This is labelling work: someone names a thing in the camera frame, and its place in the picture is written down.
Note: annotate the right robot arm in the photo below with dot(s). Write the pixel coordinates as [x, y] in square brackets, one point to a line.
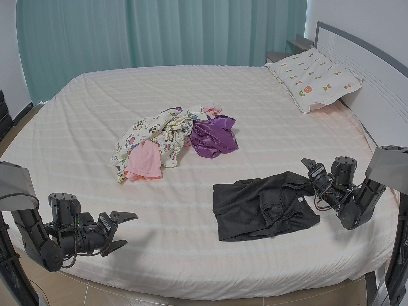
[366, 196]

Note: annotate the bed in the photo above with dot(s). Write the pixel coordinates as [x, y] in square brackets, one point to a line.
[127, 91]

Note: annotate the white printed pillow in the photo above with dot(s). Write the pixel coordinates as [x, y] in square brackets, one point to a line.
[312, 78]

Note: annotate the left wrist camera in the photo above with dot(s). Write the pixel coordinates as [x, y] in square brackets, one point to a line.
[87, 219]

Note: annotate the grey bedside table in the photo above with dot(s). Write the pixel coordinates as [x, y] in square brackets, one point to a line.
[274, 57]

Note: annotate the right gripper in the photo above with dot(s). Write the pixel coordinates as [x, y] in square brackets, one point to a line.
[322, 178]

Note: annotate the blue-green curtain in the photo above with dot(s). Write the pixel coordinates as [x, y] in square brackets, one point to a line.
[127, 27]

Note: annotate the black polo shirt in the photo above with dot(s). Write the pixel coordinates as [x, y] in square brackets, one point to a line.
[248, 209]

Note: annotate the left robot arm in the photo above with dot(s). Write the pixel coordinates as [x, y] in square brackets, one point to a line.
[32, 234]

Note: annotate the white printed pyjama top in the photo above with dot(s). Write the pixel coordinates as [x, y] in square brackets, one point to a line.
[153, 129]

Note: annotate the pale pink garment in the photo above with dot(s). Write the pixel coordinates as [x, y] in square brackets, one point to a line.
[212, 109]

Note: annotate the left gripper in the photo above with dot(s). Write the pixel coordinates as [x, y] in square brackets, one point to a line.
[95, 239]

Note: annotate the purple satin garment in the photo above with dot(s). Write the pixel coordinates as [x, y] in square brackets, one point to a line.
[213, 139]

